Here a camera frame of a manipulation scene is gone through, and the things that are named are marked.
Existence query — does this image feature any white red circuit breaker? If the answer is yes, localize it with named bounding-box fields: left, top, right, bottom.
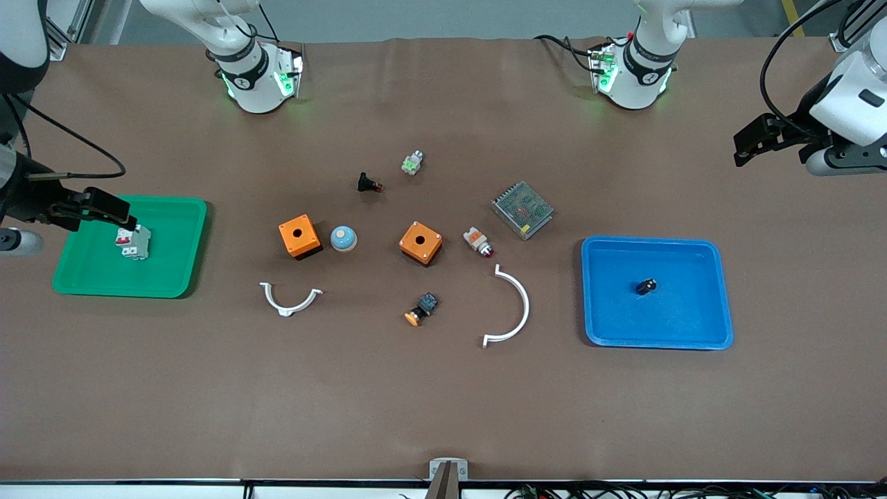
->
left=114, top=223, right=152, bottom=261

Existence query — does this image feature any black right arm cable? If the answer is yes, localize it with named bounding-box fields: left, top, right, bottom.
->
left=3, top=92, right=127, bottom=181

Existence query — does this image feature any blue plastic tray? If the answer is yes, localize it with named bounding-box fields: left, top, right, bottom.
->
left=581, top=236, right=735, bottom=351

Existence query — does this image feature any white table edge rail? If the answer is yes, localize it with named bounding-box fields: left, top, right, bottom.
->
left=0, top=478, right=887, bottom=499

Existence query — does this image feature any orange push button blue body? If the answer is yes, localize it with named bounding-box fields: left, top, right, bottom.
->
left=404, top=292, right=439, bottom=327

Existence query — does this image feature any black cable bundle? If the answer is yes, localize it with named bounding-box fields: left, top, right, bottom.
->
left=506, top=482, right=887, bottom=499

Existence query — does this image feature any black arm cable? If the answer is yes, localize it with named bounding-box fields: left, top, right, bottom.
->
left=3, top=92, right=127, bottom=181
left=759, top=0, right=843, bottom=139

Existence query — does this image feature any grey metal clamp bracket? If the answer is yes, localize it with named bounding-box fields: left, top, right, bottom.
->
left=430, top=457, right=469, bottom=480

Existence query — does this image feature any large white curved bracket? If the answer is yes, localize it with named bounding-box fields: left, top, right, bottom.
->
left=482, top=264, right=531, bottom=348

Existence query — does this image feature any brown table mat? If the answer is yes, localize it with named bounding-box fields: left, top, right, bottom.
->
left=0, top=36, right=887, bottom=482

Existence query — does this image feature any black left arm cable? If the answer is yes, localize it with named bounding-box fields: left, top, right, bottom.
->
left=759, top=0, right=843, bottom=139

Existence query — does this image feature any small white curved bracket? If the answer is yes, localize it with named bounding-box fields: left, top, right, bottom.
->
left=259, top=281, right=324, bottom=317

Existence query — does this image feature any black base cable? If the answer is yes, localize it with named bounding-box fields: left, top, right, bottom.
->
left=534, top=33, right=638, bottom=73

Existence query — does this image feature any dark tapered pole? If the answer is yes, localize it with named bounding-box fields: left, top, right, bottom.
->
left=424, top=463, right=459, bottom=499

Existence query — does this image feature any green plastic tray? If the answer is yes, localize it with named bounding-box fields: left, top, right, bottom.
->
left=52, top=195, right=209, bottom=299

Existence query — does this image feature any aluminium frame profile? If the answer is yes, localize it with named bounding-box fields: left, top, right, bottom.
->
left=828, top=0, right=887, bottom=53
left=45, top=0, right=112, bottom=62

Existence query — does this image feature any perforated metal power supply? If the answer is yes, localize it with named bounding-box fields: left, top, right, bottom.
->
left=491, top=181, right=554, bottom=241

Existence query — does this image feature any red indicator light white body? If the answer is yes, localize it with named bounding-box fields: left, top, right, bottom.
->
left=463, top=226, right=495, bottom=259

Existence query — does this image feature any orange push button box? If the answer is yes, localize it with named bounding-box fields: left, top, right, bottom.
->
left=398, top=220, right=444, bottom=267
left=279, top=214, right=324, bottom=261

